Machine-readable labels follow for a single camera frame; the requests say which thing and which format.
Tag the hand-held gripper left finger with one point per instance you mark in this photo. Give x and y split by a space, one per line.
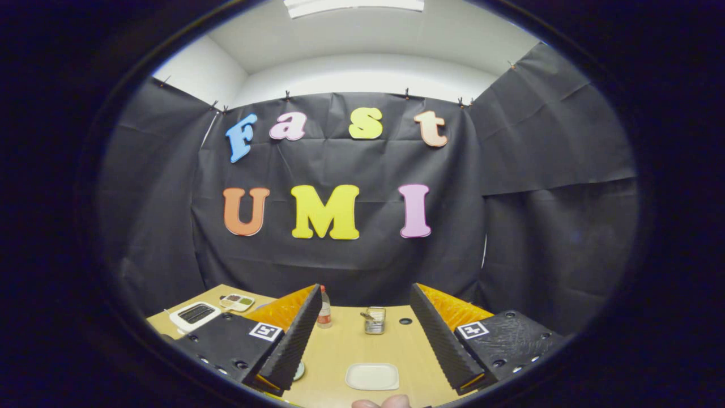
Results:
294 340

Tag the metal mesh utensil holder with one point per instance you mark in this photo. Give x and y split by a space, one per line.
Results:
376 324

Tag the white toaster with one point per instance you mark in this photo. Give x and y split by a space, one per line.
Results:
178 323

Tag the utensil in mesh holder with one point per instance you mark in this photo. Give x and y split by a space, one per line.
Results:
367 315

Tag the clear bottle with red cap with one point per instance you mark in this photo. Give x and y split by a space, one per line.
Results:
324 314

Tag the ceiling light panel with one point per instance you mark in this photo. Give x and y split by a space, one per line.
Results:
354 7

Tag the black backdrop cloth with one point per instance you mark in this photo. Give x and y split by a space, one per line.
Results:
351 266

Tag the white divided seasoning tray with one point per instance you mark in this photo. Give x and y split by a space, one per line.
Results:
238 303

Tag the small white square plate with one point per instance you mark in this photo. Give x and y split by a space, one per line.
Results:
372 377

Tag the pale green round plate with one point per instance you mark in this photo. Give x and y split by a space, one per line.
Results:
299 372

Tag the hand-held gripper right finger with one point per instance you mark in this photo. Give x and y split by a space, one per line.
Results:
442 343

